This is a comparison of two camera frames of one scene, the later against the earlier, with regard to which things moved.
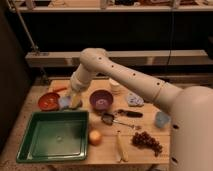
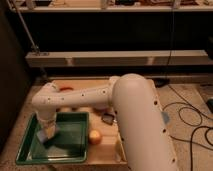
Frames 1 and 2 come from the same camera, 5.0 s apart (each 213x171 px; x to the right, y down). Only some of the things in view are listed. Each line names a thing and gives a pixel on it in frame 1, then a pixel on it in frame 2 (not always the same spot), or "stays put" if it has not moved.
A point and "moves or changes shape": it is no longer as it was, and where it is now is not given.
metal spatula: x=108 y=119 stays put
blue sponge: x=65 y=102 moves or changes shape
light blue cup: x=162 y=119 stays put
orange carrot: x=60 y=89 stays put
